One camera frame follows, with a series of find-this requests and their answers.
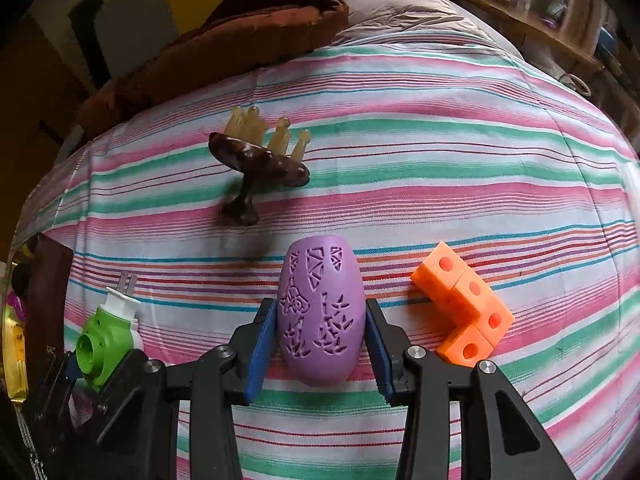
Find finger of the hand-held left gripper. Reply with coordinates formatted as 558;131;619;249
20;345;108;480

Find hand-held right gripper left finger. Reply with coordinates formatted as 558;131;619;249
95;298;278;480

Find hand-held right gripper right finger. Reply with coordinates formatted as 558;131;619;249
365;298;576;480

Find purple plastic funnel toy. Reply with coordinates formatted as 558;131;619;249
277;235;367;387

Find green and white plug device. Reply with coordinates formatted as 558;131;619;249
75;272;146;388

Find orange toy blocks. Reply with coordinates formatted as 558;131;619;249
410;241;516;366

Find dark brown board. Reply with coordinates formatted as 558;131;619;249
25;232;76;361

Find striped bed sheet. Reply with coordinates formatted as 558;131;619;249
10;25;640;480

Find brown scalp massager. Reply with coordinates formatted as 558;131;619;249
207;105;312;226

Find brown pillow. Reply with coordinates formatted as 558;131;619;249
75;0;351;138

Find pale grey pillow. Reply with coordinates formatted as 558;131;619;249
330;0;521;56

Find grey yellow blue headboard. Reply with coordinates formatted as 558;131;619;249
65;0;211;91

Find wooden nightstand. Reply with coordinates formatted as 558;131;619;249
435;0;603;78

